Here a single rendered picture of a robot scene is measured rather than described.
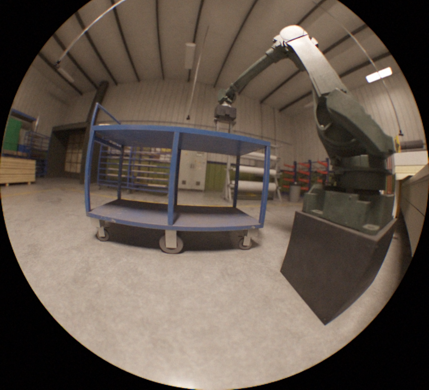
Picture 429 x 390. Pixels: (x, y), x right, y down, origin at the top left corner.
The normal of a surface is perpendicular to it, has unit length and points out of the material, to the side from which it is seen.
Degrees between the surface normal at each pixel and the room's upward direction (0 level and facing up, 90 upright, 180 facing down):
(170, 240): 90
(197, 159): 90
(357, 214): 90
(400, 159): 90
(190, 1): 180
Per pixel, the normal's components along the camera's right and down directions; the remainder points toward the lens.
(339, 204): -1.00, -0.07
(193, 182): 0.22, 0.00
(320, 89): -0.75, -0.07
